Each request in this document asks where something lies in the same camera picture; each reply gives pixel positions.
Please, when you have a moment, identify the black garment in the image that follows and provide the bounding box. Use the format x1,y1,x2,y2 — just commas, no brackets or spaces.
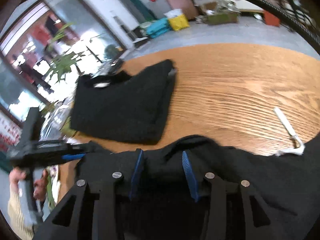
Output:
70,60,177,145
75,134,320,240

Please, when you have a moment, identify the left hand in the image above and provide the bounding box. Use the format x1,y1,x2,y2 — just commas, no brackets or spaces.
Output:
8,167,49,202

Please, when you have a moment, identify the white garment tag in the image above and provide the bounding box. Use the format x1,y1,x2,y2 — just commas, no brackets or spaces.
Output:
274,107,305,156

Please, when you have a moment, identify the potted green plant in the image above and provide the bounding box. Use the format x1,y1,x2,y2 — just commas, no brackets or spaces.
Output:
46,22,85,83

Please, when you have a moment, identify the folded black garment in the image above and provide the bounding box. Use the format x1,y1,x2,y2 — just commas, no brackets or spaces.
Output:
70,60,177,145

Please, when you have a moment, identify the blue storage case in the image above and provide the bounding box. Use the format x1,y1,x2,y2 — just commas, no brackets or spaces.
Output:
146,17,171,38

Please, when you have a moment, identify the yellow bag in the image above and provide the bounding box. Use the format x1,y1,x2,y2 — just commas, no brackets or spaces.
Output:
168,14,190,31

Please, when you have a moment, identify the green cardboard box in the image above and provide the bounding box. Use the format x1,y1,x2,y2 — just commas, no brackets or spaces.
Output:
207,11,239,25

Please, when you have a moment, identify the black cable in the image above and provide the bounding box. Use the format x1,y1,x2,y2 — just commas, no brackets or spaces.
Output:
175,0,320,46

